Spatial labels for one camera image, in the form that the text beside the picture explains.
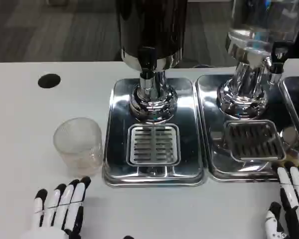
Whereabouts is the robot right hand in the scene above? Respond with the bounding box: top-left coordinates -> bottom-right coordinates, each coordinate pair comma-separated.
264,161 -> 299,239

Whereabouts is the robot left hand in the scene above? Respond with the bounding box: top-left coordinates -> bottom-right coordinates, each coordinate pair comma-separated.
19,176 -> 135,239

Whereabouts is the clear ribbed glass cup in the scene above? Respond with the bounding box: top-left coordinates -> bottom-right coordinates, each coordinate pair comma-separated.
53,118 -> 103,178

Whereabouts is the steel drip grid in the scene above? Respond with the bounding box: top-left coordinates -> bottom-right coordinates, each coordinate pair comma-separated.
223,120 -> 287,162
128,123 -> 181,166

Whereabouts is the steel drip tray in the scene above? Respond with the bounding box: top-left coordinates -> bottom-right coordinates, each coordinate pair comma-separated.
278,76 -> 299,160
195,74 -> 299,183
101,78 -> 205,187

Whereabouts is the black round counter hole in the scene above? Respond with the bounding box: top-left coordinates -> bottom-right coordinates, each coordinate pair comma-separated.
37,73 -> 62,89

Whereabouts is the black tap of clear dispenser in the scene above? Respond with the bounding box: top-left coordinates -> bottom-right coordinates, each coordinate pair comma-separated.
269,41 -> 294,85

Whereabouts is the clear drink dispenser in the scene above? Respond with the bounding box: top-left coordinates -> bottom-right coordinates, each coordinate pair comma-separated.
217,0 -> 299,120

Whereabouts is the dark drink dispenser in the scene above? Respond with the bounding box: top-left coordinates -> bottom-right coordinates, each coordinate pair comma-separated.
116,0 -> 188,124

